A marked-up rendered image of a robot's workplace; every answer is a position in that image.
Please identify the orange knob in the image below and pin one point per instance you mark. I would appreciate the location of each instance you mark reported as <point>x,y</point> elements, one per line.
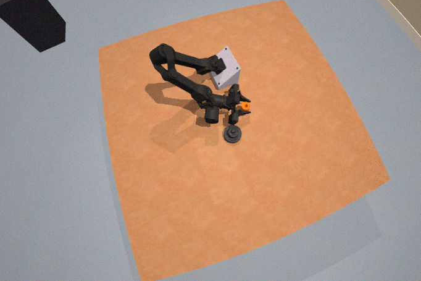
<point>245,106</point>

